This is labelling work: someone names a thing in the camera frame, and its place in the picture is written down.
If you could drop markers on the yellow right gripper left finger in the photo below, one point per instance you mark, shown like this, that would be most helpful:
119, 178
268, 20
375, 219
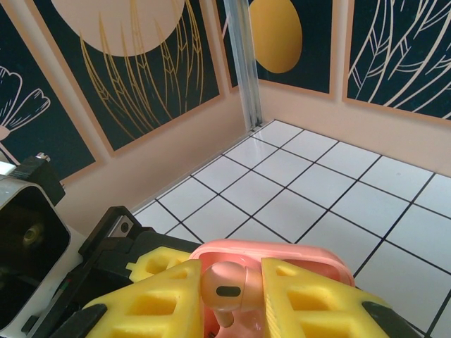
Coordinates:
183, 317

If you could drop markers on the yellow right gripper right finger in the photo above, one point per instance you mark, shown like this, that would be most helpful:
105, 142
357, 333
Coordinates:
278, 317

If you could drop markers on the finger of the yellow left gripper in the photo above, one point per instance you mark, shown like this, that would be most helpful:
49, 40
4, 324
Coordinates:
141, 264

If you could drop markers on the coral pink earbud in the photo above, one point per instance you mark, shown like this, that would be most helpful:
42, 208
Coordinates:
225, 278

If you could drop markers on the coral pink charging case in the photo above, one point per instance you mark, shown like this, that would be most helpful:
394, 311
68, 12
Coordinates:
299, 253

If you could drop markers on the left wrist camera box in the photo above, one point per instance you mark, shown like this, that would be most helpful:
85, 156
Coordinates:
21, 197

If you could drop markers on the aluminium corner post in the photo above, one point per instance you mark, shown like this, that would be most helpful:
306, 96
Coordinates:
245, 70

